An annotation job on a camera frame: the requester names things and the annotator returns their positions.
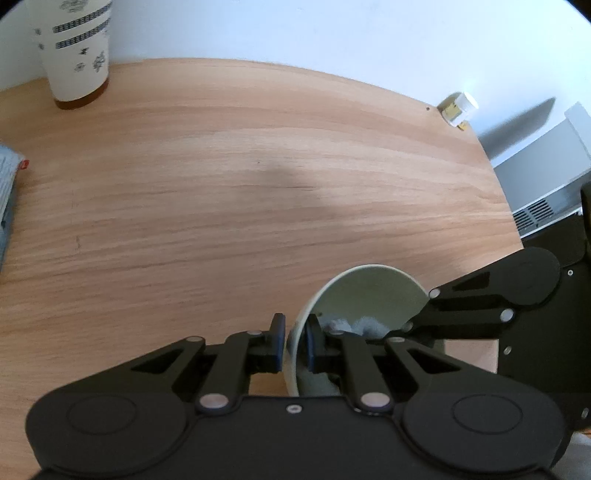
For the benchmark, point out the grey wall heater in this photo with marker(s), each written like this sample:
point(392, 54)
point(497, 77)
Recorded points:
point(549, 175)

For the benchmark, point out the white bowl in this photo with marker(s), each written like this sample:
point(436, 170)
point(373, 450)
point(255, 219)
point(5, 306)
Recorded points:
point(369, 290)

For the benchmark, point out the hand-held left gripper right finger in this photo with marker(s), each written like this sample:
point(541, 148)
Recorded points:
point(312, 346)

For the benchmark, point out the patterned paper cup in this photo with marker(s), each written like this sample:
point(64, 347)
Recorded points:
point(76, 55)

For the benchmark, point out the small white bottle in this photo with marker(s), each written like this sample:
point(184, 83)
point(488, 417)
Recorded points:
point(457, 107)

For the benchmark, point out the white tissue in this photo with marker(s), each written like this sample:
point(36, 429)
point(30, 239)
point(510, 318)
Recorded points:
point(369, 326)

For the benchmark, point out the grey plastic packet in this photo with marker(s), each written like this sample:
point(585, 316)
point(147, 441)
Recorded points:
point(5, 198)

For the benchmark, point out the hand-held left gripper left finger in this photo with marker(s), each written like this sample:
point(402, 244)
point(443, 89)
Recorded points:
point(278, 346)

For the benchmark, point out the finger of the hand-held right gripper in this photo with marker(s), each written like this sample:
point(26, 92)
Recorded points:
point(461, 318)

